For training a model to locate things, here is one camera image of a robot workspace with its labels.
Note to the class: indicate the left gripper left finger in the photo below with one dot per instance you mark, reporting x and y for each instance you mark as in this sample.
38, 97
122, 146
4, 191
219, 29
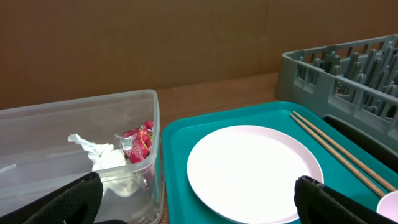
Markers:
75, 203

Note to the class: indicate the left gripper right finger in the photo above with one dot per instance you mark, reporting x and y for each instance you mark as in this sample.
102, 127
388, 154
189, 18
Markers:
319, 204

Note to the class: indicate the white napkin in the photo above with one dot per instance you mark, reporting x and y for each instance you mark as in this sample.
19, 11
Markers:
105, 156

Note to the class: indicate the pink bowl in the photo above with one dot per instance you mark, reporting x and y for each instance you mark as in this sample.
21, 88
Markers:
388, 206

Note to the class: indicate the red foil wrapper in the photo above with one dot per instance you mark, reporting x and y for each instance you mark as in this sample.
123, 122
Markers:
137, 143

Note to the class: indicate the grey dishwasher rack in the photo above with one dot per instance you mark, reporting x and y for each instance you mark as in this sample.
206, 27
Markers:
353, 86

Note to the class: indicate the teal serving tray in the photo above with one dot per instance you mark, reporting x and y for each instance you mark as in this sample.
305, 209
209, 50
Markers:
179, 138

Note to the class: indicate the wooden chopstick left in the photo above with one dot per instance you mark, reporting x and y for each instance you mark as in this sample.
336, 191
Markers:
340, 158

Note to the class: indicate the wooden chopstick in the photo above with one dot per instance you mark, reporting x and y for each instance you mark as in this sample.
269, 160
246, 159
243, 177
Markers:
340, 158
340, 149

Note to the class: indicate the white round plate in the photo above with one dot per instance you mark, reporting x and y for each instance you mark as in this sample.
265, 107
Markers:
247, 174

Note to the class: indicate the wooden chopstick right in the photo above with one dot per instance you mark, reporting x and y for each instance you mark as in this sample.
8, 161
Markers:
340, 149

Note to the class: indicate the clear plastic bin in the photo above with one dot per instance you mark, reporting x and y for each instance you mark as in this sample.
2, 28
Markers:
37, 157

